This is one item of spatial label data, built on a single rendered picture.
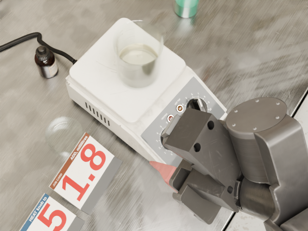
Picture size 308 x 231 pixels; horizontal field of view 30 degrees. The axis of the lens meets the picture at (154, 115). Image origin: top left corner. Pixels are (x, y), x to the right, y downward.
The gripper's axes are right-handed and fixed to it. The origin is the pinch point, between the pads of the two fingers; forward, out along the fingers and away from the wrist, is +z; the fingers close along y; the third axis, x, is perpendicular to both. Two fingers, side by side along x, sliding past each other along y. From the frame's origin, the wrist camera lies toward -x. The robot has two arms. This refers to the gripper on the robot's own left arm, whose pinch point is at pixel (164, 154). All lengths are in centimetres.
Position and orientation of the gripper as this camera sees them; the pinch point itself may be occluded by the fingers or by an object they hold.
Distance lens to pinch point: 70.0
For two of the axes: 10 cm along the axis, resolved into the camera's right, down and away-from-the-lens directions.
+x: 5.7, 5.5, 6.2
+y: -5.2, 8.2, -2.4
